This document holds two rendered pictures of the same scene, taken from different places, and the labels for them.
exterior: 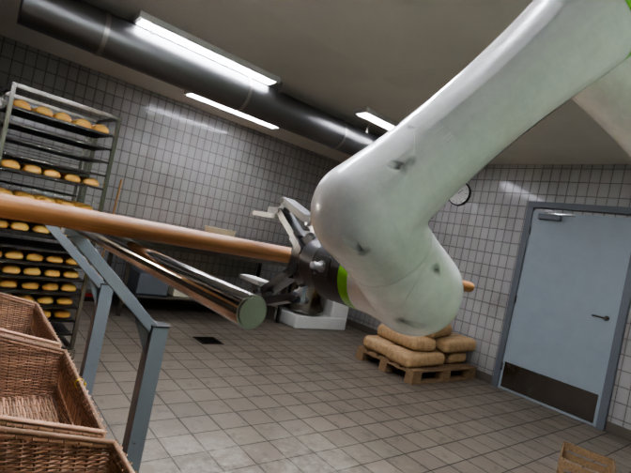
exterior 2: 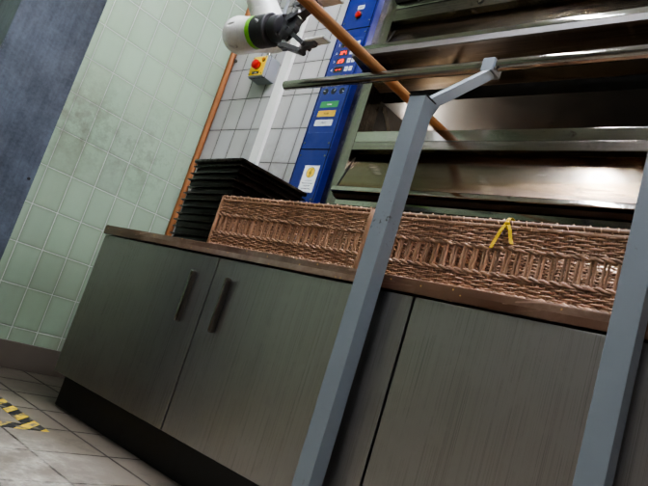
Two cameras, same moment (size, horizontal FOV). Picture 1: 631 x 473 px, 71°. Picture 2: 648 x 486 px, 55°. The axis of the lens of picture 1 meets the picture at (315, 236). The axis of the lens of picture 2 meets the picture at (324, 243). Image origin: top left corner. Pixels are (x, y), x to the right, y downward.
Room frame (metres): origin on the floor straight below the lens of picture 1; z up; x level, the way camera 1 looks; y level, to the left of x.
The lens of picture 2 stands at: (2.25, 0.08, 0.39)
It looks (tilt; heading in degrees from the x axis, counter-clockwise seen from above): 10 degrees up; 173
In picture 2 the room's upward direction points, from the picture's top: 18 degrees clockwise
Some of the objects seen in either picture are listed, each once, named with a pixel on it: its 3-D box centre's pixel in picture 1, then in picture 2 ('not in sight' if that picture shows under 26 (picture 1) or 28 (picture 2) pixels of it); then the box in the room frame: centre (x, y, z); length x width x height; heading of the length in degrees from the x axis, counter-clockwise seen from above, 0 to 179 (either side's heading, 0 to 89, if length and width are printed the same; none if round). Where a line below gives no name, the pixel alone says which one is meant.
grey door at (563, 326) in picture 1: (562, 304); not in sight; (4.61, -2.68, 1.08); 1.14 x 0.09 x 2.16; 40
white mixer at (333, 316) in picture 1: (317, 280); not in sight; (6.35, -0.17, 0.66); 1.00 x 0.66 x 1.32; 130
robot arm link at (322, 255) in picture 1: (345, 270); (268, 31); (0.60, -0.05, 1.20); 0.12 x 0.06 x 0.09; 130
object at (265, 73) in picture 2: not in sight; (263, 69); (-0.28, -0.08, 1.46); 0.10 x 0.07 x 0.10; 40
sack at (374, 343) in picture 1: (390, 344); not in sight; (5.03, -1.09, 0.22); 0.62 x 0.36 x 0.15; 135
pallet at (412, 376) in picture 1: (416, 362); not in sight; (5.07, -1.44, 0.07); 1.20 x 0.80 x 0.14; 130
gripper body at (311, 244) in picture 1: (313, 261); (285, 27); (0.66, 0.00, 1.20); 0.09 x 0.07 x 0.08; 40
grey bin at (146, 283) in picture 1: (146, 280); not in sight; (5.20, 1.85, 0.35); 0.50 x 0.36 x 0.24; 40
